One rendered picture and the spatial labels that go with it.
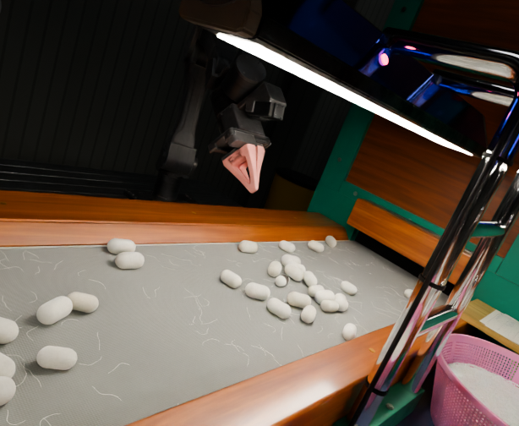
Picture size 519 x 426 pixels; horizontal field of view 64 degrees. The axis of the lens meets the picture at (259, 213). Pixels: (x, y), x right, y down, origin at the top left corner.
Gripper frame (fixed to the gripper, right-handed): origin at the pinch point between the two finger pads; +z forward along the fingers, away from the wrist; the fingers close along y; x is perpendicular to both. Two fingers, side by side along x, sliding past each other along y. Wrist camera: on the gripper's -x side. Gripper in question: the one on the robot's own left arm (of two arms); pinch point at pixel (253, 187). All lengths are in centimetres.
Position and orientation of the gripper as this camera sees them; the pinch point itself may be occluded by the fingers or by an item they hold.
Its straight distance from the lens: 71.9
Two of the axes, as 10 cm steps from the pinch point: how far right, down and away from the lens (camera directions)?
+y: 6.7, 0.4, 7.4
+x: -6.9, 4.0, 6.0
